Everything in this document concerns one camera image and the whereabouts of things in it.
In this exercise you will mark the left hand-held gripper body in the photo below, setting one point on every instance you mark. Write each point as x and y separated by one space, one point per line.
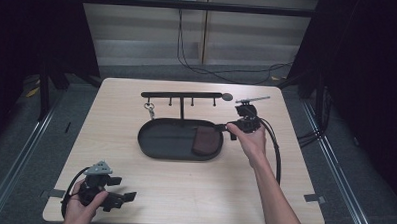
95 190

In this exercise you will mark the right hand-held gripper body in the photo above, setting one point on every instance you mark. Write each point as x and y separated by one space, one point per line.
248 118

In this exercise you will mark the black tray with hook stand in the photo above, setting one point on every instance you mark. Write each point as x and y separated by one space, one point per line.
167 139

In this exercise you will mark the person's right hand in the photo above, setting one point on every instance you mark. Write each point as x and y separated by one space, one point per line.
252 145

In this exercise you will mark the person's left hand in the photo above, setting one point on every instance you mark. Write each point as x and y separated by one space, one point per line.
78 213

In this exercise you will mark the grey tape patch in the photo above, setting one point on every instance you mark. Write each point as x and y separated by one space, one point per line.
53 193
314 198

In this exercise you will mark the small black floor strip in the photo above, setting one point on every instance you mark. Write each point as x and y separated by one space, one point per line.
68 127

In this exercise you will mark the black metal stand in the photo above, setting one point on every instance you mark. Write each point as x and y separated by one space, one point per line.
44 93

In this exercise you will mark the yellow floor scrap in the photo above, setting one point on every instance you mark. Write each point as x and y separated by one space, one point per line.
32 92

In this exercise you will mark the black horizontal bar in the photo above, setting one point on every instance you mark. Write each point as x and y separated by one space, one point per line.
196 6

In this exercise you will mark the metal floor rail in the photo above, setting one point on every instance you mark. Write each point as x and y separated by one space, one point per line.
337 177
21 159

